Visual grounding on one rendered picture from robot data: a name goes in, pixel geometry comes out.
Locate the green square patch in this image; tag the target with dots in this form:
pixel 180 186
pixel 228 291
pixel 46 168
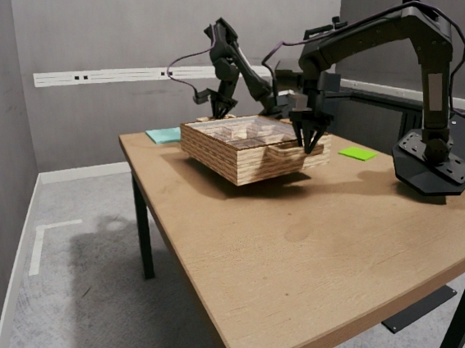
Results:
pixel 356 153

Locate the wooden maze board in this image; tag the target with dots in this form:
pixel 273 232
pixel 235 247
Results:
pixel 226 146

